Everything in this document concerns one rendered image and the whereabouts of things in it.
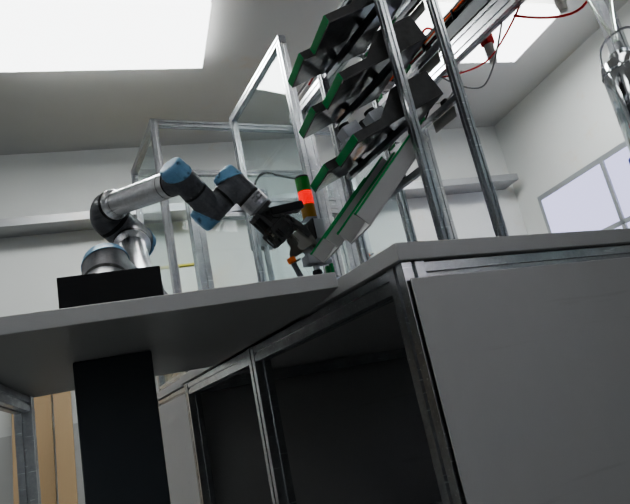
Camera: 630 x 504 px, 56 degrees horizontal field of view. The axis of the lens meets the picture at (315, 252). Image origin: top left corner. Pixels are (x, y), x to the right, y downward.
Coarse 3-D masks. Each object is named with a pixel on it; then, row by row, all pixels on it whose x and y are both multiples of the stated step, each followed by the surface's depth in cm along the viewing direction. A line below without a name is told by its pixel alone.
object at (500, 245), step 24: (432, 240) 98; (456, 240) 100; (480, 240) 102; (504, 240) 105; (528, 240) 107; (552, 240) 110; (576, 240) 113; (600, 240) 116; (624, 240) 119; (360, 264) 104; (384, 264) 97; (312, 312) 124; (384, 312) 146; (336, 336) 173; (360, 336) 186; (384, 336) 201; (288, 360) 213; (312, 360) 233
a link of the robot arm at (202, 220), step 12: (204, 192) 163; (216, 192) 167; (192, 204) 164; (204, 204) 164; (216, 204) 166; (228, 204) 168; (192, 216) 166; (204, 216) 165; (216, 216) 167; (204, 228) 168
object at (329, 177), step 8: (392, 144) 167; (368, 152) 156; (328, 168) 146; (336, 168) 148; (344, 168) 154; (352, 168) 161; (320, 176) 151; (328, 176) 150; (336, 176) 157; (312, 184) 157; (320, 184) 153; (328, 184) 159
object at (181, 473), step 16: (176, 384) 234; (160, 400) 267; (176, 400) 236; (160, 416) 264; (176, 416) 238; (176, 432) 239; (176, 448) 241; (192, 448) 219; (176, 464) 243; (192, 464) 220; (176, 480) 244; (192, 480) 222; (176, 496) 246; (192, 496) 223
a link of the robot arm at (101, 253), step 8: (96, 248) 149; (104, 248) 148; (112, 248) 150; (120, 248) 152; (88, 256) 147; (96, 256) 145; (104, 256) 145; (112, 256) 146; (120, 256) 148; (128, 256) 155; (88, 264) 144; (96, 264) 142; (120, 264) 144; (128, 264) 149
